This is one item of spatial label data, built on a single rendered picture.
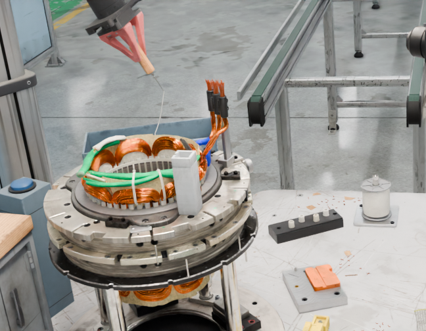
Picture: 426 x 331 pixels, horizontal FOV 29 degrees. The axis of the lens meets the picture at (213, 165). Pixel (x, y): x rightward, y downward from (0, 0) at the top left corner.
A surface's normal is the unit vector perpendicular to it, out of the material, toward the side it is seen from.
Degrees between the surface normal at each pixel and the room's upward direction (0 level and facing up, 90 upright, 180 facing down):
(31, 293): 90
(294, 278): 0
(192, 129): 90
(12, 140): 90
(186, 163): 90
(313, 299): 0
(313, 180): 0
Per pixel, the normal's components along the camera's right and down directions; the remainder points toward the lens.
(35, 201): 0.81, 0.16
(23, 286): 0.94, 0.05
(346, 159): -0.11, -0.91
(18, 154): 0.61, 0.27
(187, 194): -0.29, 0.43
